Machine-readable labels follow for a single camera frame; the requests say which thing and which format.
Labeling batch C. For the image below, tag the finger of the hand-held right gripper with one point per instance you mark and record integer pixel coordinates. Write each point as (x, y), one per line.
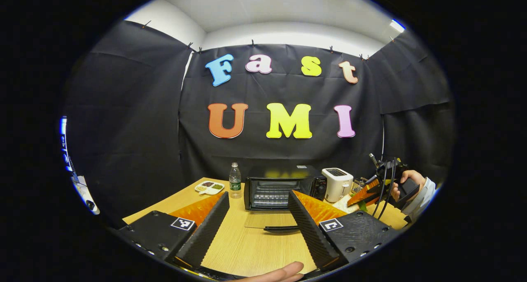
(362, 194)

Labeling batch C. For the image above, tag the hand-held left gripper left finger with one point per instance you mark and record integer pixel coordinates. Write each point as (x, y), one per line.
(206, 228)

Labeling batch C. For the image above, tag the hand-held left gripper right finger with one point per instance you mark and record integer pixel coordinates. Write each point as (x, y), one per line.
(311, 228)

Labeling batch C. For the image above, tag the black electric oven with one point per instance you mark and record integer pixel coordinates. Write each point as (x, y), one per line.
(267, 191)

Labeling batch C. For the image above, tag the white toaster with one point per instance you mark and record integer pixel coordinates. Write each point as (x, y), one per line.
(337, 187)

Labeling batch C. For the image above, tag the white compartment dish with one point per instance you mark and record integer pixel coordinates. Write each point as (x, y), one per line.
(209, 187)

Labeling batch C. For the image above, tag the clear water bottle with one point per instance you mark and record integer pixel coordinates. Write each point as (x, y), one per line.
(235, 183)

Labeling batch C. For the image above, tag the black backdrop cloth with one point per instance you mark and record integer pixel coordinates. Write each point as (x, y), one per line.
(288, 92)

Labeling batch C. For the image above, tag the small ceiling light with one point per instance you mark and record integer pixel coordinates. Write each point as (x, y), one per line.
(397, 26)

